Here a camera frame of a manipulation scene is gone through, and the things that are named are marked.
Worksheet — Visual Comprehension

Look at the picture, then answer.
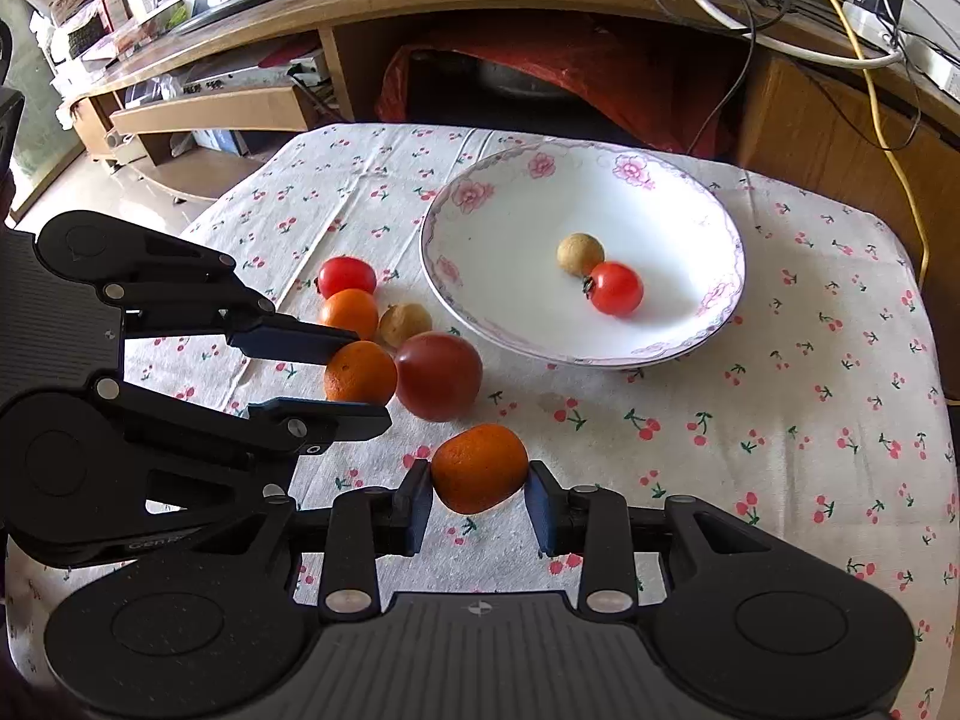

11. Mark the dark red apple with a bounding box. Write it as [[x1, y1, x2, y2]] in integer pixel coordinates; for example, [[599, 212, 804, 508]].
[[394, 331, 484, 422]]

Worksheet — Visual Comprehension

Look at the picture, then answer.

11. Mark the white power strip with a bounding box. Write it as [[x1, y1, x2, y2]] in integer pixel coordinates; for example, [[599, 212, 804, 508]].
[[838, 0, 960, 104]]

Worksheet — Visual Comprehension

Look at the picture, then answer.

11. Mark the small orange mandarin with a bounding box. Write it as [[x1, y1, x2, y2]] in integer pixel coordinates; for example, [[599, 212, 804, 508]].
[[318, 289, 380, 342], [324, 341, 398, 404], [430, 424, 530, 515]]

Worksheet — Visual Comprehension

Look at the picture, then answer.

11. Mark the silver media player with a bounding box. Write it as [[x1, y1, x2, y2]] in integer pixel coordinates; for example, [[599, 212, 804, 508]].
[[178, 51, 325, 102]]

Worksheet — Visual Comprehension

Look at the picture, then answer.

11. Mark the white cable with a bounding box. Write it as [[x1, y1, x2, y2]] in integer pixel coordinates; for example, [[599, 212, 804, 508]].
[[679, 0, 910, 67]]

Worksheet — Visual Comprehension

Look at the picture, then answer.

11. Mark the red cloth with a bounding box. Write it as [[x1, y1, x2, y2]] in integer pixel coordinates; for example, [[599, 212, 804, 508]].
[[375, 19, 743, 158]]

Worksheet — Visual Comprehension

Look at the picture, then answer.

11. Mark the yellow cable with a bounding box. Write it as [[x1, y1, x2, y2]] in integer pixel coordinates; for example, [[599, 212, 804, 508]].
[[701, 0, 931, 287]]

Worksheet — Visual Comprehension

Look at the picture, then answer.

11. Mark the white floral porcelain bowl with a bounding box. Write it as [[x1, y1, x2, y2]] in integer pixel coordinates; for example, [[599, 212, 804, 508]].
[[418, 141, 747, 368]]

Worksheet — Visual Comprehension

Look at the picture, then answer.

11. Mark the metal pot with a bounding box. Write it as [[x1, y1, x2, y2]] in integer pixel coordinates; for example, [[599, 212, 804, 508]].
[[471, 56, 572, 100]]

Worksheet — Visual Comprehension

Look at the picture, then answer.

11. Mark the cherry print tablecloth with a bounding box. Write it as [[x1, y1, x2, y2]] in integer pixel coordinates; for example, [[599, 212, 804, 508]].
[[0, 124, 953, 720]]

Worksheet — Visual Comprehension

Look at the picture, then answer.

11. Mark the wooden cabinet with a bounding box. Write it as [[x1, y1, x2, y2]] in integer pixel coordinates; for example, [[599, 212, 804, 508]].
[[56, 0, 960, 203]]

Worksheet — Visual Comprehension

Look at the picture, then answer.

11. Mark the red cherry tomato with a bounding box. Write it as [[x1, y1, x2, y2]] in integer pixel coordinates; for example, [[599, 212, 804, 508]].
[[315, 256, 377, 299], [583, 261, 645, 317]]

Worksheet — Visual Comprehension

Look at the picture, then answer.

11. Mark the blue and white box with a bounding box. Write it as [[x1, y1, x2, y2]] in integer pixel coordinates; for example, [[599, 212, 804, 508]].
[[191, 127, 248, 156]]

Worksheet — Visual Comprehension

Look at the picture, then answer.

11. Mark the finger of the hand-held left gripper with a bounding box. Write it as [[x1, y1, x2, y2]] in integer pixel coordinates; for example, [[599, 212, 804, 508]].
[[97, 381, 393, 535], [105, 229, 362, 366]]

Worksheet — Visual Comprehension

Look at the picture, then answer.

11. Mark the black cable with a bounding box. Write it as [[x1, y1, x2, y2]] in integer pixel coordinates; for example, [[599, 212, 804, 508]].
[[652, 0, 797, 132]]

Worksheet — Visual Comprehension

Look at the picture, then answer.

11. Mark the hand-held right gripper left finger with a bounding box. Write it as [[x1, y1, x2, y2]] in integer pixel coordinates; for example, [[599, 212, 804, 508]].
[[202, 459, 434, 623]]

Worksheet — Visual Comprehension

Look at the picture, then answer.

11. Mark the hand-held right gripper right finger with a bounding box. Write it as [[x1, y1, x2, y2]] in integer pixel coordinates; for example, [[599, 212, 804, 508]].
[[525, 461, 796, 616]]

